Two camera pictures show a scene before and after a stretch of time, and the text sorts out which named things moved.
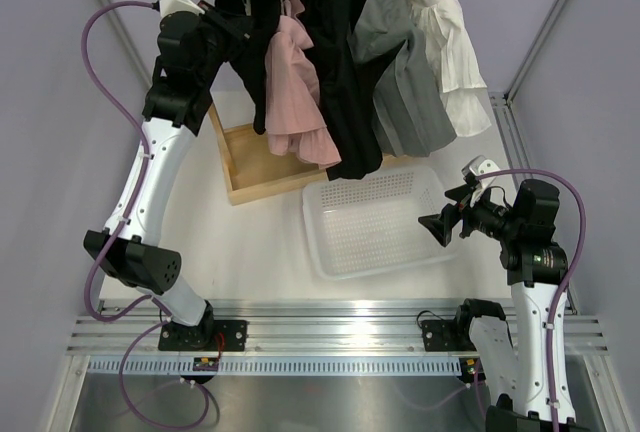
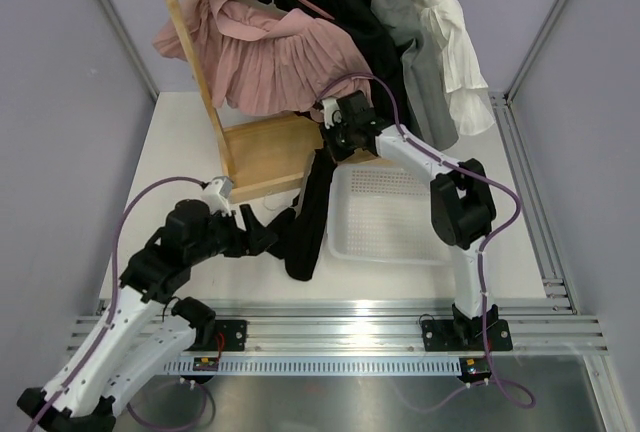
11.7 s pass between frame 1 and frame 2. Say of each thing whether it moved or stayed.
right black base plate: stayed
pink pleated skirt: moved
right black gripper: moved
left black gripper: moved
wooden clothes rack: stayed
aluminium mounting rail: stayed
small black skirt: moved
